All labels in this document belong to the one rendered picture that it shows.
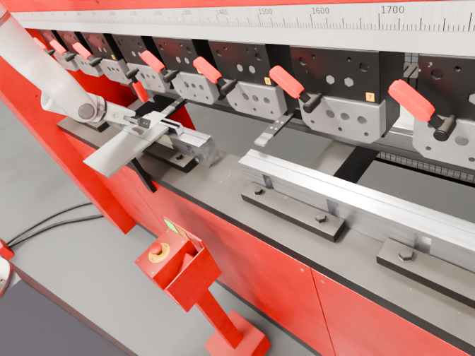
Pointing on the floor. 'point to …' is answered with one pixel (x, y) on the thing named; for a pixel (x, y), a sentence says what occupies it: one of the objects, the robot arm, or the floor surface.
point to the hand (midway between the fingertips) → (141, 121)
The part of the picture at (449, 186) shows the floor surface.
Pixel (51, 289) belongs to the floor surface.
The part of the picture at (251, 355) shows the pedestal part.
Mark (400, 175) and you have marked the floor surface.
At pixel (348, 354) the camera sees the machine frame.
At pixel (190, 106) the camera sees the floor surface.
